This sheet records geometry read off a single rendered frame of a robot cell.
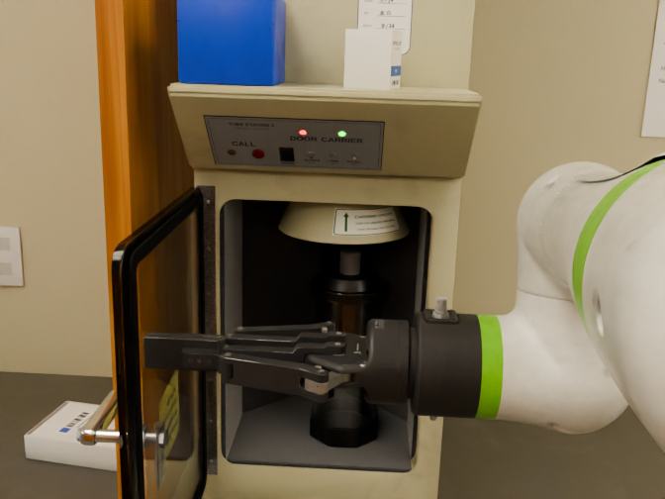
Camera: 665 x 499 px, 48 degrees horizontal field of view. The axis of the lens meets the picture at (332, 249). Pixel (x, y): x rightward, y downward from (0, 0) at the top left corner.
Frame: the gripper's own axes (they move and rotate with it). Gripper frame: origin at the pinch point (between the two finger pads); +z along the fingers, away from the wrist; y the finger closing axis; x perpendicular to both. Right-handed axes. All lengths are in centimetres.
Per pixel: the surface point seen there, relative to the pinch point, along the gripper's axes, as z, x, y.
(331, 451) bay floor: -12.6, 26.3, -29.6
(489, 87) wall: -36, -22, -69
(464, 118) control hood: -25.7, -20.5, -16.0
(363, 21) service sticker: -14.7, -30.2, -25.9
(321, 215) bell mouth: -10.4, -6.9, -29.0
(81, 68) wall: 34, -22, -69
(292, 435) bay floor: -6.9, 26.3, -33.7
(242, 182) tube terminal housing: -1.0, -11.2, -26.0
